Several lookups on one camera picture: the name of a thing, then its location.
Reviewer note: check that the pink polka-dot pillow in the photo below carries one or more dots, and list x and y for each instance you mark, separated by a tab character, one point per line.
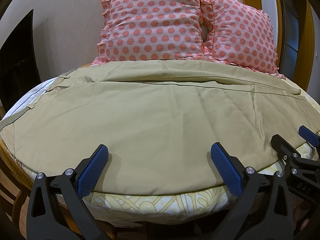
239	35
140	30

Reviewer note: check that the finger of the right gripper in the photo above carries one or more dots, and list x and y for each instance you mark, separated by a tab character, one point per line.
294	163
309	136

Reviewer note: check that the black television screen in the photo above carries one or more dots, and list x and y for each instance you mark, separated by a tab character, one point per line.
19	72

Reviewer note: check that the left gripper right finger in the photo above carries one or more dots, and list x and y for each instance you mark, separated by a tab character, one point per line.
263	209

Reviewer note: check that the wooden door frame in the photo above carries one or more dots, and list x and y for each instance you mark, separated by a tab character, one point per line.
294	33

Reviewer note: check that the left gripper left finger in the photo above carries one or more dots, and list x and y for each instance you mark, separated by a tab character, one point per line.
45	219

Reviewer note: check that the right pink polka-dot pillow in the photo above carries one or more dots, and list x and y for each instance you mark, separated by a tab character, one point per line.
239	35

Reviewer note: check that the beige khaki pants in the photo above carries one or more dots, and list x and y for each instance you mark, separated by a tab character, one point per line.
155	127

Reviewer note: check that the cream patterned bed sheet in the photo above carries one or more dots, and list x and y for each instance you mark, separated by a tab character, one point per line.
160	202

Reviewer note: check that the left pink polka-dot pillow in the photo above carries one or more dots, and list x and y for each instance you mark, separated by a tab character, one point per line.
140	30

